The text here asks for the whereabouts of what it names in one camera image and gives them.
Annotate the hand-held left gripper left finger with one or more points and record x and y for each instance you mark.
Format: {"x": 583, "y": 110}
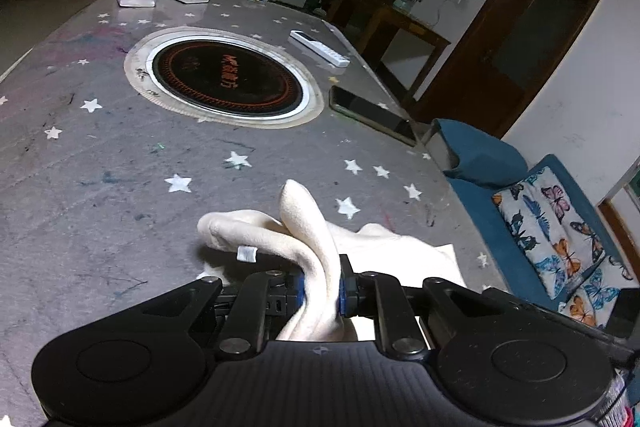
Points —
{"x": 299, "y": 291}

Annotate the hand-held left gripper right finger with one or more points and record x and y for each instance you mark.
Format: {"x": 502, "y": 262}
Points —
{"x": 344, "y": 294}

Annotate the cream white cloth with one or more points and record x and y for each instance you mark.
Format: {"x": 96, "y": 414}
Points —
{"x": 305, "y": 227}

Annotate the dark smartphone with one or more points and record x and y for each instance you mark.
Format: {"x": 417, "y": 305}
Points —
{"x": 372, "y": 111}

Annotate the blue sofa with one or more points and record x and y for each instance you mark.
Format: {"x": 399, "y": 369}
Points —
{"x": 480, "y": 152}

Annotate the butterfly print pillow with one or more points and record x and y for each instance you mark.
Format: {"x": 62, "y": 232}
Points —
{"x": 550, "y": 227}
{"x": 597, "y": 297}

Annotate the round built-in induction cooker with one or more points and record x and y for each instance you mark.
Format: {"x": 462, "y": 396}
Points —
{"x": 225, "y": 77}

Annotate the grey star-print table cover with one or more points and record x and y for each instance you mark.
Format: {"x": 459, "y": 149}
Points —
{"x": 100, "y": 167}

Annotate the white remote control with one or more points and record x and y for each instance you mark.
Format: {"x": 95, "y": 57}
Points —
{"x": 320, "y": 49}

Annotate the brown wooden table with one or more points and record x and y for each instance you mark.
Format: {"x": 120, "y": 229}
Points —
{"x": 400, "y": 24}

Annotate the brown wooden door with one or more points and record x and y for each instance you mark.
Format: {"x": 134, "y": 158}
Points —
{"x": 515, "y": 37}

